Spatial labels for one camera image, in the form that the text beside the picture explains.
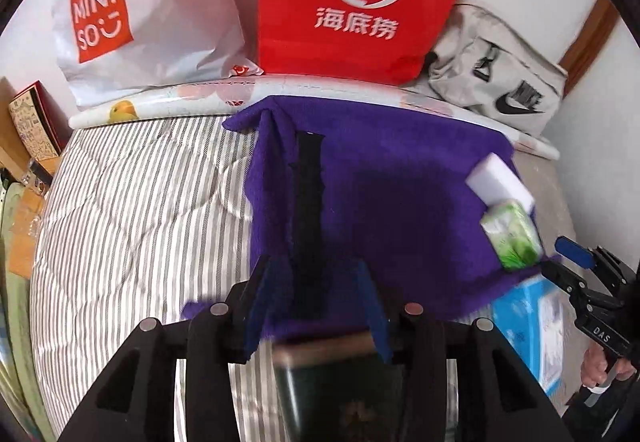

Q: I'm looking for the dark green tin box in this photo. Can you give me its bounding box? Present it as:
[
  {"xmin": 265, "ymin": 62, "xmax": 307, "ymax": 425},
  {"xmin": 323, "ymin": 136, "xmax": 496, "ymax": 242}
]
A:
[{"xmin": 272, "ymin": 334, "xmax": 406, "ymax": 442}]

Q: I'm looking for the purple towel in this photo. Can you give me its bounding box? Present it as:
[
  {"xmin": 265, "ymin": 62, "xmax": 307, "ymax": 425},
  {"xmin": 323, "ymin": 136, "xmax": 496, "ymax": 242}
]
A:
[{"xmin": 182, "ymin": 95, "xmax": 563, "ymax": 343}]

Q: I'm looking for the white sponge block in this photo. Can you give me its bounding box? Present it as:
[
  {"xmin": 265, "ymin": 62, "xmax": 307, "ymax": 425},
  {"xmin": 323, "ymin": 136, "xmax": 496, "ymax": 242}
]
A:
[{"xmin": 466, "ymin": 152, "xmax": 535, "ymax": 215}]

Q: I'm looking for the blue tissue pack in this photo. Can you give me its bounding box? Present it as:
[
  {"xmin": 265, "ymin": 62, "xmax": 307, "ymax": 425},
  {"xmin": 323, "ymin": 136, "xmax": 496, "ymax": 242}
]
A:
[{"xmin": 490, "ymin": 275, "xmax": 568, "ymax": 398}]

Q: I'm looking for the person's right hand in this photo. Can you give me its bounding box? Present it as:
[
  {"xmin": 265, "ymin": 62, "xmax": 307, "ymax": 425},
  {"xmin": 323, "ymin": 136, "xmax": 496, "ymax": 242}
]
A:
[{"xmin": 582, "ymin": 342, "xmax": 638, "ymax": 390}]

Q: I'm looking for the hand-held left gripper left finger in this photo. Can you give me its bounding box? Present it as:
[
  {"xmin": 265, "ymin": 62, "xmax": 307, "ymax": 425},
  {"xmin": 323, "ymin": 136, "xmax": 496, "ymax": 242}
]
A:
[{"xmin": 57, "ymin": 255, "xmax": 296, "ymax": 442}]

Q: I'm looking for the striped mattress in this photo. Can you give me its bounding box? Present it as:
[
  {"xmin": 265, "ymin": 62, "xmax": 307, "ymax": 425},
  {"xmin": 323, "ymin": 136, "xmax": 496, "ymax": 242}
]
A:
[{"xmin": 30, "ymin": 117, "xmax": 581, "ymax": 442}]

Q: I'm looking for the wooden nightstand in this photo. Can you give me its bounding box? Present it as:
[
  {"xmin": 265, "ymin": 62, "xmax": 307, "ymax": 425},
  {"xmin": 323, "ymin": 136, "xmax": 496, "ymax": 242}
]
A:
[{"xmin": 0, "ymin": 77, "xmax": 66, "ymax": 278}]

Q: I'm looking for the patterned box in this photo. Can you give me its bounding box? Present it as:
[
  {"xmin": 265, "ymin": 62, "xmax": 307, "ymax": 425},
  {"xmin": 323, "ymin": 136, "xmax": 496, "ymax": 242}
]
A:
[{"xmin": 7, "ymin": 81, "xmax": 71, "ymax": 160}]

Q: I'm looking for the rolled printed paper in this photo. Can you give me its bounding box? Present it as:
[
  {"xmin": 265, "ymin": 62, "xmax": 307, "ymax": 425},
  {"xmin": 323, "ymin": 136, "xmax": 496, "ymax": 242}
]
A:
[{"xmin": 67, "ymin": 75, "xmax": 560, "ymax": 160}]

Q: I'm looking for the black watch strap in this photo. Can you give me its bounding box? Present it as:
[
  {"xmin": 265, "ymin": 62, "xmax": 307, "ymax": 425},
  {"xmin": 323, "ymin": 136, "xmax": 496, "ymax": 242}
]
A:
[{"xmin": 287, "ymin": 132, "xmax": 328, "ymax": 323}]

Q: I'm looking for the grey waist bag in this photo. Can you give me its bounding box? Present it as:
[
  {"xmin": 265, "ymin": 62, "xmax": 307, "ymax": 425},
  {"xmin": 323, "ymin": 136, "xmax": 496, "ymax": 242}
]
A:
[{"xmin": 425, "ymin": 0, "xmax": 568, "ymax": 138}]

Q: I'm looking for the white plastic shopping bag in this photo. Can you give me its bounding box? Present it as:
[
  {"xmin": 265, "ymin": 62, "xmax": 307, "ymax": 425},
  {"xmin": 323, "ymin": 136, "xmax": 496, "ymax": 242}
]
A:
[{"xmin": 52, "ymin": 0, "xmax": 263, "ymax": 106}]

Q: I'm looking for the green pocket tissue packet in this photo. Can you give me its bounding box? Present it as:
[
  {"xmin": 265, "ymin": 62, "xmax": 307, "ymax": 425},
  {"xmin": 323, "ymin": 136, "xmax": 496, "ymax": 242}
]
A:
[{"xmin": 480, "ymin": 199, "xmax": 545, "ymax": 272}]

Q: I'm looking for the brown wooden door frame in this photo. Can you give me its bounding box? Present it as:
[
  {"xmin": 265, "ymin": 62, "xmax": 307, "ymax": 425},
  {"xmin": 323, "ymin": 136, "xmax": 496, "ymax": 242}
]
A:
[{"xmin": 557, "ymin": 0, "xmax": 621, "ymax": 83}]

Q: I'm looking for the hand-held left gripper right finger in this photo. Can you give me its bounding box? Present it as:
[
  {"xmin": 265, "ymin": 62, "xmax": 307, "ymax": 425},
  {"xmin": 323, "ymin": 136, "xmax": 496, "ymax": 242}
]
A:
[{"xmin": 350, "ymin": 259, "xmax": 583, "ymax": 442}]

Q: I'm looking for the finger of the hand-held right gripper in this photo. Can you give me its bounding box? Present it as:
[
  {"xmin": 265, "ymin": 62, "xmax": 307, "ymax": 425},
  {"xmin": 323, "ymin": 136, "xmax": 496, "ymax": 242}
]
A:
[
  {"xmin": 541, "ymin": 260, "xmax": 617, "ymax": 319},
  {"xmin": 555, "ymin": 236, "xmax": 626, "ymax": 284}
]

